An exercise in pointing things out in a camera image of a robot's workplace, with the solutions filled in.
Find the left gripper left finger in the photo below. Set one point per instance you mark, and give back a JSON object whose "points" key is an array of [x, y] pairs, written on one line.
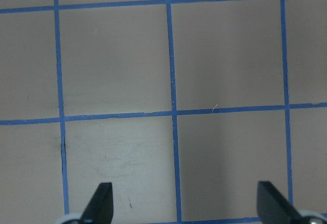
{"points": [[100, 207]]}

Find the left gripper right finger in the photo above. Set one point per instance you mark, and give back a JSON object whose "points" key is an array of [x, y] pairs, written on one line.
{"points": [[272, 207]]}

